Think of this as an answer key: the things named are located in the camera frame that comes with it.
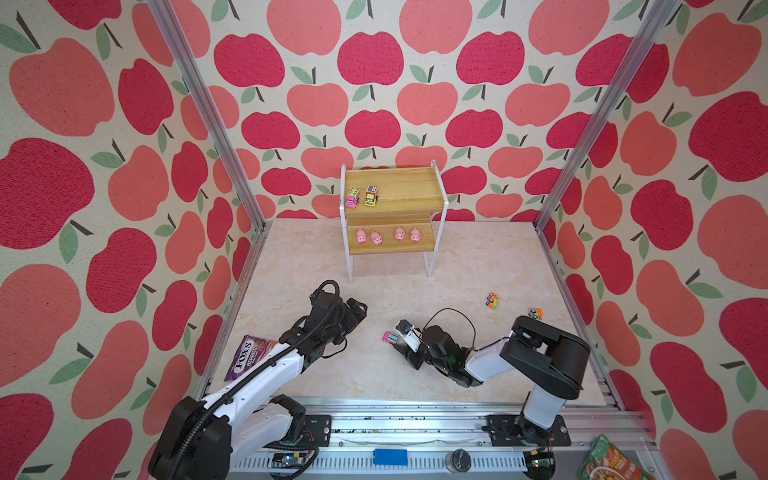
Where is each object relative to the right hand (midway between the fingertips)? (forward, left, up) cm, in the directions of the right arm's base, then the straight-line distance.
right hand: (401, 343), depth 90 cm
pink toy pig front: (+28, -2, +19) cm, 34 cm away
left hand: (+1, +11, +11) cm, 15 cm away
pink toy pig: (+26, +10, +18) cm, 33 cm away
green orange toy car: (+13, -42, +2) cm, 44 cm away
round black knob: (-29, -14, +10) cm, 34 cm away
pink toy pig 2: (+26, +15, +19) cm, 35 cm away
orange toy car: (+16, -29, +2) cm, 33 cm away
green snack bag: (-25, -50, +1) cm, 56 cm away
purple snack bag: (-7, +44, +3) cm, 45 cm away
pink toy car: (0, +3, +3) cm, 5 cm away
